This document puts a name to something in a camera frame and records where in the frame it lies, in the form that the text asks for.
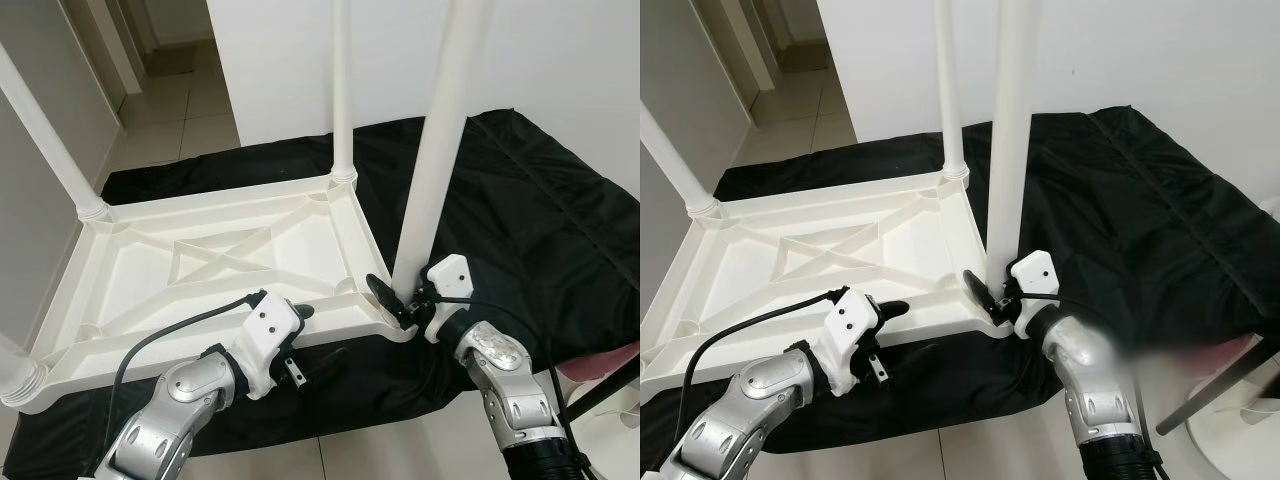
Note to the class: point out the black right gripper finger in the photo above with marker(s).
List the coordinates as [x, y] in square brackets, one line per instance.
[387, 298]
[982, 294]

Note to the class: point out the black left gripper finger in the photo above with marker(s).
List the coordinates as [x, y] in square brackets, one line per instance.
[893, 309]
[915, 354]
[302, 311]

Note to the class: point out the white plastic children table top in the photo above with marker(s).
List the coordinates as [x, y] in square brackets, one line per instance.
[750, 280]
[130, 280]

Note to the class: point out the white plastic table leg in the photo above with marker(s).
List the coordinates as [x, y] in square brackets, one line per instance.
[20, 375]
[950, 80]
[342, 80]
[45, 130]
[440, 130]
[1010, 130]
[675, 160]

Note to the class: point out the black fabric table cloth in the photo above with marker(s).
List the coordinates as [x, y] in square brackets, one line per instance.
[1150, 200]
[540, 200]

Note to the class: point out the pink round stool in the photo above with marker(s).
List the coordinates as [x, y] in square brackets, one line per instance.
[1215, 350]
[605, 362]

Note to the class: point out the black metal pole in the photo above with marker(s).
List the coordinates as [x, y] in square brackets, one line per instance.
[605, 395]
[1220, 385]

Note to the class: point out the white round floor fan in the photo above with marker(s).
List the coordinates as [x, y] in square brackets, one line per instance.
[1240, 430]
[620, 440]

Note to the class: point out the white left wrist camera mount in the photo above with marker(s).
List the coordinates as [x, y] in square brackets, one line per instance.
[848, 320]
[270, 325]

